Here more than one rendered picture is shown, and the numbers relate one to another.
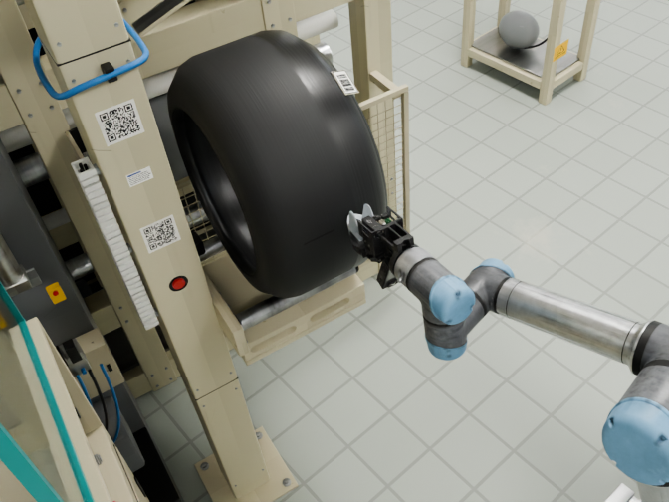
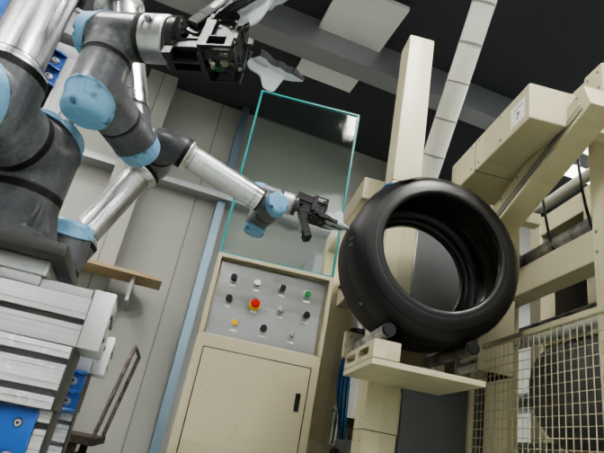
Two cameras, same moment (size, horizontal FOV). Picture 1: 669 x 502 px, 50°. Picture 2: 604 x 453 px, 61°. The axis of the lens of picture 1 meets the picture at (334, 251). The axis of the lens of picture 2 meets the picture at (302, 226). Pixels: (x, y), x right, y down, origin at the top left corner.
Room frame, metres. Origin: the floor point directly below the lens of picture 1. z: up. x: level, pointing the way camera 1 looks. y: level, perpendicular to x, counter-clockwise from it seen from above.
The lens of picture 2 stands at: (1.52, -1.64, 0.50)
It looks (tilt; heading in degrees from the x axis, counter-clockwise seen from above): 23 degrees up; 111
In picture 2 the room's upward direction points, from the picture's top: 11 degrees clockwise
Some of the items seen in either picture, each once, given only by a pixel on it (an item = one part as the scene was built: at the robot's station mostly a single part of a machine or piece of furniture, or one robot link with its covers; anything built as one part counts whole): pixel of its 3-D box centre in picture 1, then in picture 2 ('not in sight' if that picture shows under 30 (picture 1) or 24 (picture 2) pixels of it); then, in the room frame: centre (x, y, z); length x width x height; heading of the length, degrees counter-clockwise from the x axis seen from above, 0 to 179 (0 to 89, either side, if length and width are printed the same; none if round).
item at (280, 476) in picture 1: (245, 474); not in sight; (1.18, 0.39, 0.01); 0.27 x 0.27 x 0.02; 26
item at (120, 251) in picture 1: (121, 251); not in sight; (1.11, 0.46, 1.19); 0.05 x 0.04 x 0.48; 26
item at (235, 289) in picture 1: (275, 287); (408, 377); (1.31, 0.17, 0.80); 0.37 x 0.36 x 0.02; 26
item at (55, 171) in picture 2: not in sight; (39, 155); (0.79, -1.06, 0.88); 0.13 x 0.12 x 0.14; 100
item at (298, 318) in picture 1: (298, 310); (369, 358); (1.18, 0.11, 0.83); 0.36 x 0.09 x 0.06; 116
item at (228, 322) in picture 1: (208, 291); (394, 354); (1.23, 0.33, 0.90); 0.40 x 0.03 x 0.10; 26
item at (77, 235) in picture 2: not in sight; (65, 244); (0.50, -0.64, 0.88); 0.13 x 0.12 x 0.14; 133
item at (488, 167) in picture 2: not in sight; (513, 153); (1.63, 0.19, 1.71); 0.61 x 0.25 x 0.15; 116
